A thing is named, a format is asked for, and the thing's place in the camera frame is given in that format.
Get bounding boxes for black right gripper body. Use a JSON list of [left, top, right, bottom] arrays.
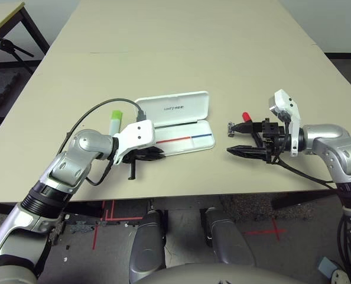
[[252, 117, 291, 165]]

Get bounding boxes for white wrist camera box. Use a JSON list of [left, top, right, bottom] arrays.
[[266, 89, 303, 157], [113, 119, 155, 165]]

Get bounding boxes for grey left robot leg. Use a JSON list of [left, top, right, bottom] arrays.
[[129, 208, 168, 279]]

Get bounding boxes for blue grey floor item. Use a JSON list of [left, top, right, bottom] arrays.
[[316, 256, 339, 277]]

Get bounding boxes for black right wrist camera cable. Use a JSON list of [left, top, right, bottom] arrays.
[[271, 153, 337, 190]]

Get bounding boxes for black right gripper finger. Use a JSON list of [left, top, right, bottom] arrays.
[[233, 122, 264, 134], [226, 144, 267, 162]]

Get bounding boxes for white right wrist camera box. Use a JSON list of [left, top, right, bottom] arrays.
[[266, 89, 303, 157]]

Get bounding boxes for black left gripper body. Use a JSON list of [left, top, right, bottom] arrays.
[[123, 147, 147, 180]]

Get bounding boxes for black tripod stand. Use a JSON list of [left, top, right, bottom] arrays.
[[0, 29, 34, 75]]

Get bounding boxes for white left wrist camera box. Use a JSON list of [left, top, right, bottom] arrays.
[[113, 119, 155, 165]]

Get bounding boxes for dark table leg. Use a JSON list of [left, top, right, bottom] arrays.
[[0, 1, 51, 69]]

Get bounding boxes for black marker with red cap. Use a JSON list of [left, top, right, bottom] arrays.
[[242, 111, 267, 127]]

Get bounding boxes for white perforated shoe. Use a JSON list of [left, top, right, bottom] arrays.
[[331, 267, 351, 284]]

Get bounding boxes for green capped highlighter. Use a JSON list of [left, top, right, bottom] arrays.
[[109, 110, 124, 135]]

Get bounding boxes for white plastic pencil case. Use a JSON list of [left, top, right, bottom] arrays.
[[134, 91, 216, 157]]

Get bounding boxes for grey robot torso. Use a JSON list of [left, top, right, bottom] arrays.
[[128, 264, 321, 284]]

